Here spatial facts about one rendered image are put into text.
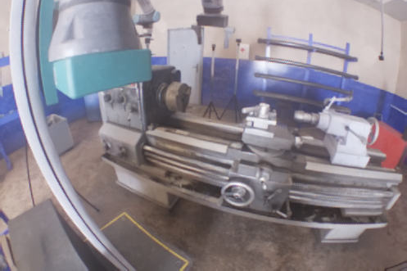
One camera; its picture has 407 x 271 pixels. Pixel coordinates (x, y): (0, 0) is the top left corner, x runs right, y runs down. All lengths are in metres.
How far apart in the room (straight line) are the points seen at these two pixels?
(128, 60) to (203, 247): 1.51
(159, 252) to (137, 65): 1.14
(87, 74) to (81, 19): 0.09
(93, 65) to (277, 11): 4.23
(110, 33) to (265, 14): 4.14
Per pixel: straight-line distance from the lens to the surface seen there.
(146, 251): 1.26
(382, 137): 3.50
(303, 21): 4.37
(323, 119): 1.26
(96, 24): 0.28
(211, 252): 1.58
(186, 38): 4.69
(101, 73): 0.26
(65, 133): 3.14
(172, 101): 1.30
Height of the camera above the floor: 1.46
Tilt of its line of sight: 23 degrees down
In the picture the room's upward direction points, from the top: 2 degrees clockwise
